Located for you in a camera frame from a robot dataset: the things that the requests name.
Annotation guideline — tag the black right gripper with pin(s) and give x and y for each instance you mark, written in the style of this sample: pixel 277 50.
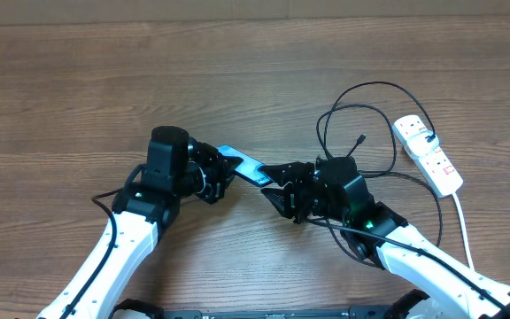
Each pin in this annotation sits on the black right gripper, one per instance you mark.
pixel 291 178

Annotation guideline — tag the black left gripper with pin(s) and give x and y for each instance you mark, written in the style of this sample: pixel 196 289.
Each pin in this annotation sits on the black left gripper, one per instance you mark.
pixel 220 165

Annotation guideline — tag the blue Samsung smartphone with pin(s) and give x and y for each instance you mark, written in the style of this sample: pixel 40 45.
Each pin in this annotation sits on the blue Samsung smartphone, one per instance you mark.
pixel 249 168

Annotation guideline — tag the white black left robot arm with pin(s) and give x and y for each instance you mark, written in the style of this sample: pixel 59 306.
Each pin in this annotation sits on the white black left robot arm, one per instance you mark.
pixel 177 166

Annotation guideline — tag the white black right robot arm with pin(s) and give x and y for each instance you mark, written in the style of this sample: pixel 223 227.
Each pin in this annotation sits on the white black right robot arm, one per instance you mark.
pixel 332 193

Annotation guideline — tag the white USB charger adapter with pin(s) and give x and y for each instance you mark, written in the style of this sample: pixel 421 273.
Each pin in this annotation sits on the white USB charger adapter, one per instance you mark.
pixel 421 144

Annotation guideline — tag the white power strip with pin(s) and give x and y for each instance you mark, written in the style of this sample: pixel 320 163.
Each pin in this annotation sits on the white power strip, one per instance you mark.
pixel 437 169

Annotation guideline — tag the brown cardboard backdrop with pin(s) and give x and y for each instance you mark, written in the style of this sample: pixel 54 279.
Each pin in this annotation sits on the brown cardboard backdrop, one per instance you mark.
pixel 52 12

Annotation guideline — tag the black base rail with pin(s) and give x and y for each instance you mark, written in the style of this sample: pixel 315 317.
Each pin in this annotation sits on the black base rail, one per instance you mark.
pixel 129 309

